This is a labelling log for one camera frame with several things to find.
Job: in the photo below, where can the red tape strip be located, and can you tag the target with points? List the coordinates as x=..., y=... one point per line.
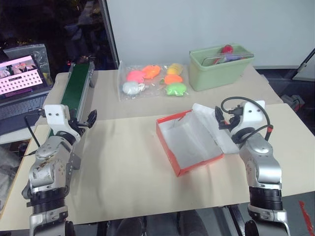
x=305, y=216

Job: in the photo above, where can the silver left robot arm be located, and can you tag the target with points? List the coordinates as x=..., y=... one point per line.
x=46, y=167

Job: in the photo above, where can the purple toy in bin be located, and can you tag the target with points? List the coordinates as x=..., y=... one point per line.
x=233, y=58

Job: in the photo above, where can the yellow plastic toy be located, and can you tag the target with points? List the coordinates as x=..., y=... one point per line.
x=175, y=68

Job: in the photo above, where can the dark framed panel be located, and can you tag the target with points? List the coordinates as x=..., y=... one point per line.
x=306, y=66

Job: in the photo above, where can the green conveyor belt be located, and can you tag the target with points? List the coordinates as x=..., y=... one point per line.
x=73, y=86

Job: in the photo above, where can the green plastic toy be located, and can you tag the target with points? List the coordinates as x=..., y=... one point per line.
x=175, y=89

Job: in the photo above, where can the pink plastic toy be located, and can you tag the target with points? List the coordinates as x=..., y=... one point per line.
x=135, y=75

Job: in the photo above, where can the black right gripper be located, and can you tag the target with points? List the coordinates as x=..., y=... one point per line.
x=235, y=118

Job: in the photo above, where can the clear plastic packaging bag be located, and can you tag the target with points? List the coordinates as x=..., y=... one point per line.
x=40, y=52

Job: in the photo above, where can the black table frame bar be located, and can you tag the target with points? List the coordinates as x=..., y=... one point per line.
x=235, y=218

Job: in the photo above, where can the grey cloth bag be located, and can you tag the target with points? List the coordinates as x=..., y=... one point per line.
x=7, y=172

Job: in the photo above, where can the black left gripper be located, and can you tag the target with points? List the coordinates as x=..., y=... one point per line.
x=79, y=126

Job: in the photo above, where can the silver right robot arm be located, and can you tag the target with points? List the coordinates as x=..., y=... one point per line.
x=261, y=157

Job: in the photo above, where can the black and red device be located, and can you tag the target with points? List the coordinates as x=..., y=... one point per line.
x=294, y=102

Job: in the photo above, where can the light green plastic bin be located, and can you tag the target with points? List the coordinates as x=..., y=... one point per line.
x=214, y=76

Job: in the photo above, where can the red toy in bin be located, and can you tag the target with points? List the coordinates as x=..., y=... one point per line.
x=227, y=49

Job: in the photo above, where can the red cardboard box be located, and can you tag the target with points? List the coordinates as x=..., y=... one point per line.
x=197, y=161

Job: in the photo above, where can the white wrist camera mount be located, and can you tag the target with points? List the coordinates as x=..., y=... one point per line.
x=253, y=114
x=56, y=114

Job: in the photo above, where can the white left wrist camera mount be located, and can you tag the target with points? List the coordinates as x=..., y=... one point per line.
x=56, y=114

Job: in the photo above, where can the white tissue paper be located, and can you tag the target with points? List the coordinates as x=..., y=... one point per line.
x=187, y=140

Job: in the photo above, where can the grey metal post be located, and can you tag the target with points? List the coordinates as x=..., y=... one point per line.
x=110, y=34

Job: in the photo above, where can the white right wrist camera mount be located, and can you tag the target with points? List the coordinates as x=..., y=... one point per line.
x=253, y=114

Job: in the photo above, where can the grey laptop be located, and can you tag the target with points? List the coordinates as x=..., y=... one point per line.
x=17, y=105

